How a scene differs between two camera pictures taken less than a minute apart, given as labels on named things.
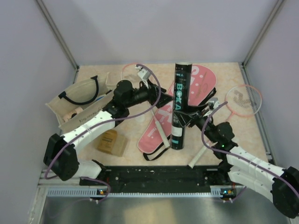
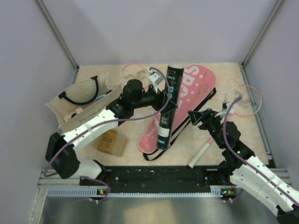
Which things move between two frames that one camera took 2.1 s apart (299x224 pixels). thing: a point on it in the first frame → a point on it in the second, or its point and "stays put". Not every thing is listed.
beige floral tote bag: x=81 y=101 stays put
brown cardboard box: x=110 y=142 stays put
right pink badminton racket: x=241 y=100 stays put
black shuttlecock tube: x=182 y=89 → x=174 y=74
